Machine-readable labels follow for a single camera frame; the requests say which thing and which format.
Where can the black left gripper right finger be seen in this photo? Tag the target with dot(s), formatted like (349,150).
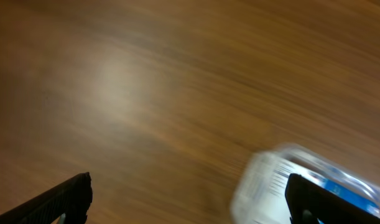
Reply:
(310,204)

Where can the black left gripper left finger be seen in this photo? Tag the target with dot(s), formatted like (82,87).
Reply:
(68,202)

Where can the blue lozenge box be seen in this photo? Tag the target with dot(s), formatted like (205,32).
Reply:
(352,197)

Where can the clear plastic container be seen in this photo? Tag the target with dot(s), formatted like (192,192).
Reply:
(260,195)

